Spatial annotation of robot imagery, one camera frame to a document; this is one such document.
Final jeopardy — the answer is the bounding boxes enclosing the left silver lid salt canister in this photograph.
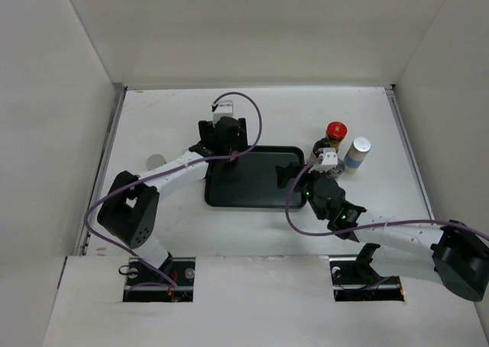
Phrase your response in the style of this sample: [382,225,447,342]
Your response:
[146,154,166,170]

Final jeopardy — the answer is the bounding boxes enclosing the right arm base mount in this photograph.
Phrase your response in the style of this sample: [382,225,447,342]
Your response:
[329,244,404,302]

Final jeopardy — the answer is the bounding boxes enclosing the silver lid salt canister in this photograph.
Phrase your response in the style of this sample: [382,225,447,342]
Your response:
[343,137,371,174]
[146,154,166,170]

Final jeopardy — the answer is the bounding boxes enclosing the red lid sauce jar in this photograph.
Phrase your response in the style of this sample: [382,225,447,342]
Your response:
[222,151,239,170]

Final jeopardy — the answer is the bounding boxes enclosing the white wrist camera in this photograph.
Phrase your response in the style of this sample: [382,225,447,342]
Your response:
[316,148,338,172]
[212,99,234,125]

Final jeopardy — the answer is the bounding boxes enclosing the black plastic tray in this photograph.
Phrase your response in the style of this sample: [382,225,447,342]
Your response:
[204,145,304,209]

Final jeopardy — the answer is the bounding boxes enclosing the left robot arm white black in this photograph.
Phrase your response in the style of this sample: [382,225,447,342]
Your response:
[97,116,248,285]

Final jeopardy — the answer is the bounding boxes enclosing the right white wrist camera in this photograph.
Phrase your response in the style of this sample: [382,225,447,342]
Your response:
[316,148,338,172]

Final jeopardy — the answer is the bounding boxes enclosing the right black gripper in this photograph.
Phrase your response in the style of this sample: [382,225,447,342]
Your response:
[276,161,329,220]

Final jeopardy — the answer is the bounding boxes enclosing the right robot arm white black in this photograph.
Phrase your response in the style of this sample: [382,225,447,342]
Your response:
[275,164,488,302]

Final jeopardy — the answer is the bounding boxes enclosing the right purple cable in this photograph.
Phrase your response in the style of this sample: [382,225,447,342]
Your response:
[284,159,489,293]

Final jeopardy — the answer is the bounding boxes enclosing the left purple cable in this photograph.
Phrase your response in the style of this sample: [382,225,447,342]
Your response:
[83,91,263,301]

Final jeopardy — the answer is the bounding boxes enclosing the black cap seasoning bottle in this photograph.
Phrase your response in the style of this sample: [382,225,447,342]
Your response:
[307,138,332,164]

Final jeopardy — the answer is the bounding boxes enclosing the right silver lid salt canister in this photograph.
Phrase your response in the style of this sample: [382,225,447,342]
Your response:
[343,137,371,174]

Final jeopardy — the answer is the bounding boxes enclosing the clear lid spice jar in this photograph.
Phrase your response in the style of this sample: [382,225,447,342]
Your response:
[329,159,345,179]

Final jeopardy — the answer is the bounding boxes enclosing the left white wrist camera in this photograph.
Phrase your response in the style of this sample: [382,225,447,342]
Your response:
[212,99,234,125]

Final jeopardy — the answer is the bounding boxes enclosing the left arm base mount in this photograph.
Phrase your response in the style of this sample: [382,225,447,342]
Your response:
[118,258,196,303]

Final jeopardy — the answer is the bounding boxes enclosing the red lid chili jar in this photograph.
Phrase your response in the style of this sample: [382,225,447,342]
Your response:
[325,121,348,152]

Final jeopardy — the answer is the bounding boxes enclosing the purple cable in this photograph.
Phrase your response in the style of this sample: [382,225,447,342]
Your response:
[284,159,489,293]
[83,91,263,301]

